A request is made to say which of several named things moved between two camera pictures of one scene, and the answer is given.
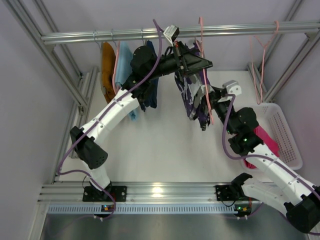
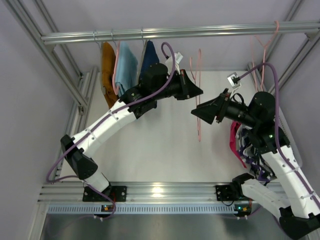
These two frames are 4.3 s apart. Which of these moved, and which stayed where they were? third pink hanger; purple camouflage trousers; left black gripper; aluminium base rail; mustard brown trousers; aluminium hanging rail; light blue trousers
Moved: purple camouflage trousers; left black gripper
Stayed: third pink hanger; aluminium base rail; light blue trousers; aluminium hanging rail; mustard brown trousers
